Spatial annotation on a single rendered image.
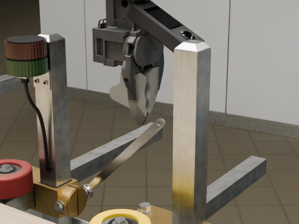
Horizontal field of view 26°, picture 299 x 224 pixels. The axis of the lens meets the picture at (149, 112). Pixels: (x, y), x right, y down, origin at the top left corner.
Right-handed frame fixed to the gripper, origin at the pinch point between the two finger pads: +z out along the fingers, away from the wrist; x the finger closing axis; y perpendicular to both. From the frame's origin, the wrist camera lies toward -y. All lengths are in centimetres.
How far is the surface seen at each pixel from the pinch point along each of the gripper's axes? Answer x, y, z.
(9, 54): 15.5, 12.5, -11.3
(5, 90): -8.0, 39.5, 4.2
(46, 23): -237, 248, 48
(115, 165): 2.4, 4.0, 8.1
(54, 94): 8.9, 10.3, -4.2
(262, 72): -251, 95, 62
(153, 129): 0.1, -1.6, 1.6
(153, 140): -23.7, 14.5, 14.3
